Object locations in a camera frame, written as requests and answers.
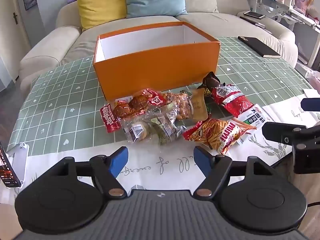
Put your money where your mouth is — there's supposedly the white paper sheet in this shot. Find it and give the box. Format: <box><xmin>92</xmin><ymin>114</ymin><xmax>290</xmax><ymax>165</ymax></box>
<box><xmin>303</xmin><ymin>88</ymin><xmax>320</xmax><ymax>98</ymax></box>

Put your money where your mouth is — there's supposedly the dark brown snack packet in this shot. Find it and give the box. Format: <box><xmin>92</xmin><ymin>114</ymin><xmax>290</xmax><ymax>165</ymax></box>
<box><xmin>197</xmin><ymin>72</ymin><xmax>221</xmax><ymax>98</ymax></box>

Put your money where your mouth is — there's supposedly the stick snack packet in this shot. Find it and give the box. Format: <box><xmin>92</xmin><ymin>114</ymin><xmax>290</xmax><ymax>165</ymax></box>
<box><xmin>183</xmin><ymin>119</ymin><xmax>257</xmax><ymax>155</ymax></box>

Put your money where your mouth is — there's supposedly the smartphone with white edge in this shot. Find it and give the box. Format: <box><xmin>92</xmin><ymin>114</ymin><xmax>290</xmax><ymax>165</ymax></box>
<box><xmin>243</xmin><ymin>10</ymin><xmax>266</xmax><ymax>20</ymax></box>

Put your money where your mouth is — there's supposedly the green checked tablecloth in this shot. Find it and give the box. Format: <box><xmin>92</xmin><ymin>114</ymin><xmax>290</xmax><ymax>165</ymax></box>
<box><xmin>6</xmin><ymin>36</ymin><xmax>320</xmax><ymax>151</ymax></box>

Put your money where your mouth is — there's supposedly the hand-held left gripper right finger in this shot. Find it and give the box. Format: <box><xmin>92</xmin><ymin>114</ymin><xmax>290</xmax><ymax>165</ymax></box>
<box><xmin>193</xmin><ymin>145</ymin><xmax>275</xmax><ymax>201</ymax></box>

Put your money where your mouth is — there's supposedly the reddish brown meat packet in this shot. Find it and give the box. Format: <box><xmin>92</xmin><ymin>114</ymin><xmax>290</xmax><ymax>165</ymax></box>
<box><xmin>113</xmin><ymin>88</ymin><xmax>167</xmax><ymax>120</ymax></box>

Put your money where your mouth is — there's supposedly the white desk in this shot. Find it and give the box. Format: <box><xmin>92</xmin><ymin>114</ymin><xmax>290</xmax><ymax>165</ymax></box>
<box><xmin>241</xmin><ymin>0</ymin><xmax>320</xmax><ymax>67</ymax></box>

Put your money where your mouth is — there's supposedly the yellow pillow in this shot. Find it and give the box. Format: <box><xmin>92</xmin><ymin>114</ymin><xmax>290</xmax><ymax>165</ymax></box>
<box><xmin>73</xmin><ymin>0</ymin><xmax>128</xmax><ymax>32</ymax></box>

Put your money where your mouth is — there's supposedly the black remote control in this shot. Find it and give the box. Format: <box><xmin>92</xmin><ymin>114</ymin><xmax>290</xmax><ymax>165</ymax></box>
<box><xmin>239</xmin><ymin>16</ymin><xmax>266</xmax><ymax>29</ymax></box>

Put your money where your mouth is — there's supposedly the clear packet of white balls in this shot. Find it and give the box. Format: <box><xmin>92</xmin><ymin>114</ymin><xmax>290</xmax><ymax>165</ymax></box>
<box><xmin>121</xmin><ymin>104</ymin><xmax>188</xmax><ymax>146</ymax></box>

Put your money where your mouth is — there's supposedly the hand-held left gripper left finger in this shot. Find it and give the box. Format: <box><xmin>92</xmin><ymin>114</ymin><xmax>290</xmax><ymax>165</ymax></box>
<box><xmin>50</xmin><ymin>146</ymin><xmax>129</xmax><ymax>201</ymax></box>

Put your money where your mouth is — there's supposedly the white printed cloth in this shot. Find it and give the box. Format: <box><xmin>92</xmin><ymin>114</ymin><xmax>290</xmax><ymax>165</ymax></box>
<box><xmin>0</xmin><ymin>102</ymin><xmax>320</xmax><ymax>205</ymax></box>

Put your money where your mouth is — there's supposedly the beige sofa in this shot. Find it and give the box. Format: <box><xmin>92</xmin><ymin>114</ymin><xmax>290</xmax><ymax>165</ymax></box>
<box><xmin>19</xmin><ymin>0</ymin><xmax>299</xmax><ymax>98</ymax></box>

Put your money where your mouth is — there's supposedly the white green snack packet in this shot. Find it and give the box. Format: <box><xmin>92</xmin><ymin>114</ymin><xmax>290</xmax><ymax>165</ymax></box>
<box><xmin>237</xmin><ymin>103</ymin><xmax>272</xmax><ymax>131</ymax></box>

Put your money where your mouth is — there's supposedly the orange cardboard box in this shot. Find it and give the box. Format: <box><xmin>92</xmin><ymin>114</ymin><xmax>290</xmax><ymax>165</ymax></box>
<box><xmin>93</xmin><ymin>21</ymin><xmax>220</xmax><ymax>100</ymax></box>

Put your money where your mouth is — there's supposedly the pink plastic bag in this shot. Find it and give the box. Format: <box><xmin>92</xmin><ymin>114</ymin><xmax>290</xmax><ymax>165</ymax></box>
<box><xmin>305</xmin><ymin>69</ymin><xmax>320</xmax><ymax>88</ymax></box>

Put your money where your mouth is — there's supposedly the smartphone with lit screen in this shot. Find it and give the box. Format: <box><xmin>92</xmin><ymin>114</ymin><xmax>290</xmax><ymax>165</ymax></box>
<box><xmin>0</xmin><ymin>141</ymin><xmax>22</xmax><ymax>188</ymax></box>

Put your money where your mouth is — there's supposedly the red snack packet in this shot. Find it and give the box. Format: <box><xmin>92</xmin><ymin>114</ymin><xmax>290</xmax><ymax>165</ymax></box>
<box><xmin>211</xmin><ymin>83</ymin><xmax>255</xmax><ymax>118</ymax></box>

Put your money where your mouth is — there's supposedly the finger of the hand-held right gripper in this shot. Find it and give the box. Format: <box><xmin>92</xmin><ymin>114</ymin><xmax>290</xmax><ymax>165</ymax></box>
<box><xmin>262</xmin><ymin>121</ymin><xmax>307</xmax><ymax>147</ymax></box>
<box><xmin>301</xmin><ymin>97</ymin><xmax>320</xmax><ymax>111</ymax></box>

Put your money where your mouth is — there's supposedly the red labelled packet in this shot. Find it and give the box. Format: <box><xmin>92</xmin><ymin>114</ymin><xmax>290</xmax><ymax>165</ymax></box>
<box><xmin>100</xmin><ymin>102</ymin><xmax>121</xmax><ymax>133</ymax></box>

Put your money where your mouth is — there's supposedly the black notebook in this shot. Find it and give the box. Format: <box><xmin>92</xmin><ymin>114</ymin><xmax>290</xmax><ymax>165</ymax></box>
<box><xmin>237</xmin><ymin>36</ymin><xmax>282</xmax><ymax>59</ymax></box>

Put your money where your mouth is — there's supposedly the clear packet of orange meat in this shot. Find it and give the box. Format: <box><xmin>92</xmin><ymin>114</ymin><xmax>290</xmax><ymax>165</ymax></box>
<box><xmin>160</xmin><ymin>92</ymin><xmax>193</xmax><ymax>121</ymax></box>

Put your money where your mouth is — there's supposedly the tan snack packet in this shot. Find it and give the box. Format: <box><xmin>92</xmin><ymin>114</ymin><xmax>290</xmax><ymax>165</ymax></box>
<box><xmin>187</xmin><ymin>88</ymin><xmax>209</xmax><ymax>122</ymax></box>

